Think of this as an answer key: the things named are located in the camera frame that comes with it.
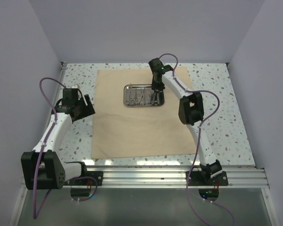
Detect beige cloth wrap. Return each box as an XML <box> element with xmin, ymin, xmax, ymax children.
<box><xmin>92</xmin><ymin>68</ymin><xmax>196</xmax><ymax>159</ymax></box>

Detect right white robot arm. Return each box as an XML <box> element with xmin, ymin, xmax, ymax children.
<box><xmin>149</xmin><ymin>58</ymin><xmax>222</xmax><ymax>185</ymax></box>

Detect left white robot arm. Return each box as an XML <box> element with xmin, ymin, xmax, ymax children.
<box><xmin>21</xmin><ymin>85</ymin><xmax>95</xmax><ymax>190</ymax></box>

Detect steel scissors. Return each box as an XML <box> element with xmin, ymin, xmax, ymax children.
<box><xmin>136</xmin><ymin>88</ymin><xmax>146</xmax><ymax>106</ymax></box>

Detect steel instrument tray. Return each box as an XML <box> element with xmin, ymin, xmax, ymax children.
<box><xmin>124</xmin><ymin>84</ymin><xmax>165</xmax><ymax>107</ymax></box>

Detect steel forceps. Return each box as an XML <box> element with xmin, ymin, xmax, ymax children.
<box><xmin>129</xmin><ymin>84</ymin><xmax>137</xmax><ymax>106</ymax></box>

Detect left side aluminium rail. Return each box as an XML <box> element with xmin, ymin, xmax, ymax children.
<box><xmin>53</xmin><ymin>62</ymin><xmax>68</xmax><ymax>102</ymax></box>

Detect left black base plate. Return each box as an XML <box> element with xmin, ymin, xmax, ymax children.
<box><xmin>65</xmin><ymin>171</ymin><xmax>104</xmax><ymax>186</ymax></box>

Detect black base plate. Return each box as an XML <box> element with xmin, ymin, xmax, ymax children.
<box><xmin>185</xmin><ymin>167</ymin><xmax>229</xmax><ymax>186</ymax></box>
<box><xmin>65</xmin><ymin>171</ymin><xmax>104</xmax><ymax>186</ymax></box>

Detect aluminium mounting rail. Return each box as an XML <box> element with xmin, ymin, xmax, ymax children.
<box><xmin>63</xmin><ymin>167</ymin><xmax>269</xmax><ymax>189</ymax></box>

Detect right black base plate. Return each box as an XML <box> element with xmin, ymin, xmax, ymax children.
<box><xmin>185</xmin><ymin>167</ymin><xmax>229</xmax><ymax>186</ymax></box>

